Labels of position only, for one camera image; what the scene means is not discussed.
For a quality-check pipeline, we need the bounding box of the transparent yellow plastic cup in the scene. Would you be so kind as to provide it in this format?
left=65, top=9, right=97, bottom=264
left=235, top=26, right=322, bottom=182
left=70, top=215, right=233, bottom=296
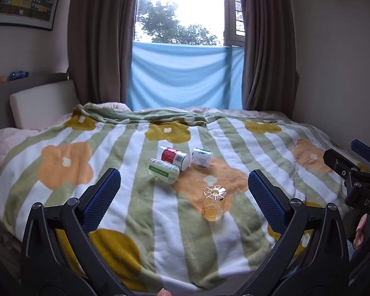
left=202, top=185, right=226, bottom=222

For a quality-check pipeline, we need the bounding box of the person's right hand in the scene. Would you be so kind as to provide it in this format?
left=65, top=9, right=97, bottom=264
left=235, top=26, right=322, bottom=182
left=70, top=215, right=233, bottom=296
left=353, top=215, right=368, bottom=250

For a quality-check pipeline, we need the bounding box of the person's left hand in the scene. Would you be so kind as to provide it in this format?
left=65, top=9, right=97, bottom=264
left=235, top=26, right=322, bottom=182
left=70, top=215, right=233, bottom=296
left=157, top=288, right=172, bottom=296

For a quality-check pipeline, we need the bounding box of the right brown curtain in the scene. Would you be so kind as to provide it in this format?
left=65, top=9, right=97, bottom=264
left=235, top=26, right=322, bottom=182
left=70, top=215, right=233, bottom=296
left=240, top=0, right=299, bottom=118

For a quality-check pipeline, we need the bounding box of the brown curtain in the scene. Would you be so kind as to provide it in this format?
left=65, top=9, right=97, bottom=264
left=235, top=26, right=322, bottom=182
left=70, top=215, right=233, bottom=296
left=240, top=0, right=299, bottom=118
left=67, top=0, right=137, bottom=104

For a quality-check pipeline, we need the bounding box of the floral striped blanket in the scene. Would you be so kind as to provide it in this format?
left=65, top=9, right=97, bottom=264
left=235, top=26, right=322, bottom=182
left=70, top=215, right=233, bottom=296
left=0, top=104, right=358, bottom=295

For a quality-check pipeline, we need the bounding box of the blue label white bottle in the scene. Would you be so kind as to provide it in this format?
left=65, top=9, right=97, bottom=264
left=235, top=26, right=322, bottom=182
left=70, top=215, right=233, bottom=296
left=191, top=148, right=213, bottom=168

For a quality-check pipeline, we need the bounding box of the green label white bottle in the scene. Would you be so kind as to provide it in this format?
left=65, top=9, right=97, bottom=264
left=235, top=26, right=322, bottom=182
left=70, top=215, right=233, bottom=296
left=148, top=158, right=180, bottom=185

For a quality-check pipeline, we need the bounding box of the white headboard cushion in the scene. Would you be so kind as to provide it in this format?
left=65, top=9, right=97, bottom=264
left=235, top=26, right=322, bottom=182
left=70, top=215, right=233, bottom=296
left=10, top=80, right=79, bottom=129

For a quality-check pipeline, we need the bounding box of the grey headboard shelf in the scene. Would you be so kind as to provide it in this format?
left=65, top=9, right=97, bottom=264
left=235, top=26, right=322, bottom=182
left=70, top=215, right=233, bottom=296
left=0, top=73, right=67, bottom=130

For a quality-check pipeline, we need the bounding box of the red label white bottle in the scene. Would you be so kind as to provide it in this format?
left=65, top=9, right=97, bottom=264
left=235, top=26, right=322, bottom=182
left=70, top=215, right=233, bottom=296
left=158, top=146, right=190, bottom=171

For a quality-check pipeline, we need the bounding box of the blue toy car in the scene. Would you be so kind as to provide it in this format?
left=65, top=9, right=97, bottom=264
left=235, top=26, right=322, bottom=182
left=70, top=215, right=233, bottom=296
left=8, top=71, right=29, bottom=81

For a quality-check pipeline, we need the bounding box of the light blue hanging cloth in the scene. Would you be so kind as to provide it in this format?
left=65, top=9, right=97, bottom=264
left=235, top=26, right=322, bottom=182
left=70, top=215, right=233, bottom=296
left=127, top=42, right=244, bottom=110

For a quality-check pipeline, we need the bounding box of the left brown curtain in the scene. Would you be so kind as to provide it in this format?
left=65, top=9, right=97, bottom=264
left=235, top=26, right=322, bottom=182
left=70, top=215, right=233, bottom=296
left=67, top=0, right=137, bottom=104

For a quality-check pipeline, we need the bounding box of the window frame with shutter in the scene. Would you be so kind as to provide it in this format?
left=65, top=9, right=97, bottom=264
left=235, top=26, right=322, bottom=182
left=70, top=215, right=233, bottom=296
left=134, top=0, right=245, bottom=46

